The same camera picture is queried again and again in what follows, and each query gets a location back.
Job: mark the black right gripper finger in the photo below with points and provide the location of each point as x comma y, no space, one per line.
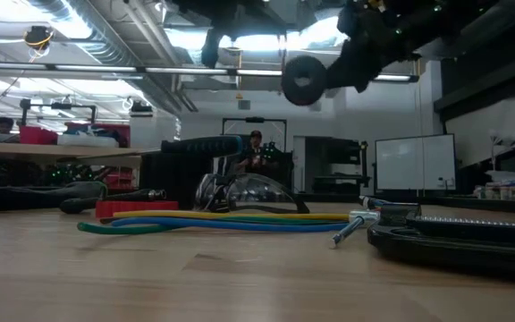
351,69

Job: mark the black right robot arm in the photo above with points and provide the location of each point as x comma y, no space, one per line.
472,18

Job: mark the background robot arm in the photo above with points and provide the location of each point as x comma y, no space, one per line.
284,167

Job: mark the black cabinet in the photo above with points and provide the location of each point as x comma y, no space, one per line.
333,165

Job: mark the whiteboard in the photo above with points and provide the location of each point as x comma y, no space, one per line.
414,163

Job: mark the person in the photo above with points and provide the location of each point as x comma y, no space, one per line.
255,152
5,127

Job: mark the long light bar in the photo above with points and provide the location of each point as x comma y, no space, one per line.
105,68

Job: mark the clear safety glasses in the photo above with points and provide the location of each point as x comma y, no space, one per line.
257,192

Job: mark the black standing desk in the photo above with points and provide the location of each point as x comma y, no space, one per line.
485,206

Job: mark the white tray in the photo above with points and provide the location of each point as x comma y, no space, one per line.
87,141

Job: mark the red bit holder block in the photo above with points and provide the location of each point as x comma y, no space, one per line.
132,209

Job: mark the red storage bin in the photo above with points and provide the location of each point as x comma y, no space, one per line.
38,135

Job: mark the black work glove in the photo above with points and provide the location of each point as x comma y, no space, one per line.
38,194

